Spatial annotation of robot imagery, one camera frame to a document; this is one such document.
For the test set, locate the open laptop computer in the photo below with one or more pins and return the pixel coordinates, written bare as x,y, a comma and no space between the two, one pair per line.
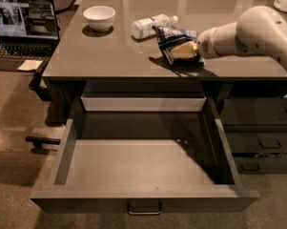
28,31

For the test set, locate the white ceramic bowl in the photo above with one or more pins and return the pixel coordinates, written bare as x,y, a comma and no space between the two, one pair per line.
99,18

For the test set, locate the open grey top drawer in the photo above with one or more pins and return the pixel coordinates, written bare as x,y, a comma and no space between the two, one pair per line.
106,159

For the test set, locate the dark side drawer cabinet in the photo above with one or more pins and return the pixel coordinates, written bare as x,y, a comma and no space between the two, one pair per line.
254,117

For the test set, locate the clear plastic water bottle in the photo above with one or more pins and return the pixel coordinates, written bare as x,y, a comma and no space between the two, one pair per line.
144,28

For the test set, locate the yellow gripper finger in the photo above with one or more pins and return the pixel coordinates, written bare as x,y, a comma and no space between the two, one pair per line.
185,51

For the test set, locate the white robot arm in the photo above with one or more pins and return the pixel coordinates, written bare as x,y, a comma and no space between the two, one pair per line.
258,31

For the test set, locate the blue chip bag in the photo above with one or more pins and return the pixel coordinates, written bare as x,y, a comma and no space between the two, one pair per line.
169,38

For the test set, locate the white paper note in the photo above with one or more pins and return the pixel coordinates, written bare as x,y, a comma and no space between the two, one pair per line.
29,65

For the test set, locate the metal drawer handle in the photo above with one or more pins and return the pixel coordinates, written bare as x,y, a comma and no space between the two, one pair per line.
144,207

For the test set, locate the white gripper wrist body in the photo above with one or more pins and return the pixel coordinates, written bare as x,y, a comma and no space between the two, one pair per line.
207,43

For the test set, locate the black chair base leg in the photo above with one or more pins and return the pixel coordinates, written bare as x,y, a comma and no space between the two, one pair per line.
38,142

